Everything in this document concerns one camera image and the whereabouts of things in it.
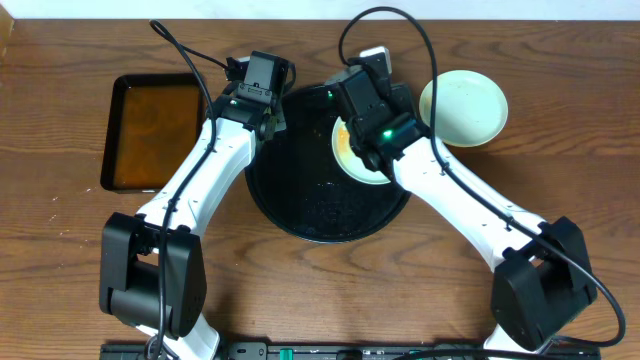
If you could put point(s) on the black rectangular wash tray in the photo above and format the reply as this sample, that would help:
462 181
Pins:
154 122

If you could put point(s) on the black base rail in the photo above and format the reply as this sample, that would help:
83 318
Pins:
263 351

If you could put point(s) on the light green plate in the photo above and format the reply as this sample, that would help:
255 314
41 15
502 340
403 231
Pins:
348 161
471 109

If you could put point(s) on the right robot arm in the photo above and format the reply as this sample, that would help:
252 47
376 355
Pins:
542 273

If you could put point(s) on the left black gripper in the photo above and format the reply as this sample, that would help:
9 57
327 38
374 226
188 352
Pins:
282 70

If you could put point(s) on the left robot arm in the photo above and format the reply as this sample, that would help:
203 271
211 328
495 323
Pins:
152 274

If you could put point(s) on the round black serving tray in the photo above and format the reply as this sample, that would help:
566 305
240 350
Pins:
297 183

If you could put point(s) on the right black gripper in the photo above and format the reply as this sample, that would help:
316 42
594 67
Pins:
403 98

